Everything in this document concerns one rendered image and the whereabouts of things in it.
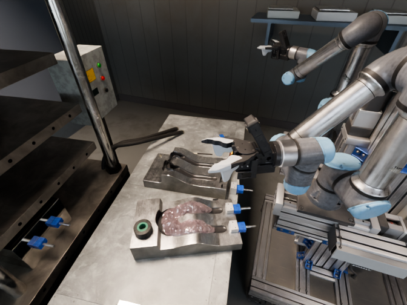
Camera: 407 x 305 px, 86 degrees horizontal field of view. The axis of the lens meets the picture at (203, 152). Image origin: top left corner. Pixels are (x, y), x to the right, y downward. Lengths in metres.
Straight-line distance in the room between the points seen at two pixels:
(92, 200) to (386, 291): 1.95
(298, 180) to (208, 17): 2.76
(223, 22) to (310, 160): 2.70
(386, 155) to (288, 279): 1.22
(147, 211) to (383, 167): 0.95
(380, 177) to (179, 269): 0.84
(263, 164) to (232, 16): 2.66
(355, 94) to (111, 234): 1.17
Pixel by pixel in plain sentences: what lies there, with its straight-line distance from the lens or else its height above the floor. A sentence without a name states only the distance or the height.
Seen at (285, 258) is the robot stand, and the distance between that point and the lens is 1.87.
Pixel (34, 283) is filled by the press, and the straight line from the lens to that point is 1.32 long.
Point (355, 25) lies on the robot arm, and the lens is 1.31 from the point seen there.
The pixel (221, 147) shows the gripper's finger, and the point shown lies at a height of 1.43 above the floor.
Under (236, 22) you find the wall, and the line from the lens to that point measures 3.14.
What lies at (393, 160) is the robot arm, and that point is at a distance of 0.82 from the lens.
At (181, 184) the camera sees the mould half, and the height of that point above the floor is 0.87.
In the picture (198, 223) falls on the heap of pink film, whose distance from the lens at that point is 1.08.
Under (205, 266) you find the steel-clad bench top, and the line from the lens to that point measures 1.11.
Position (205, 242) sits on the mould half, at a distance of 1.06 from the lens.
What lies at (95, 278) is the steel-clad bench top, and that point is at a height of 0.80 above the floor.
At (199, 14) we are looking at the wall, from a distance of 3.26.
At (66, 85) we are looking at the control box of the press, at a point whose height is 1.33.
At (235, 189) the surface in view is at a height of 0.85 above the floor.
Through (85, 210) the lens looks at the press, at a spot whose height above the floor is 0.79.
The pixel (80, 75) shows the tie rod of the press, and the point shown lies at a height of 1.44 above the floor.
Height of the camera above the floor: 1.82
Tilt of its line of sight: 39 degrees down
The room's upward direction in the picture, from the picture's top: straight up
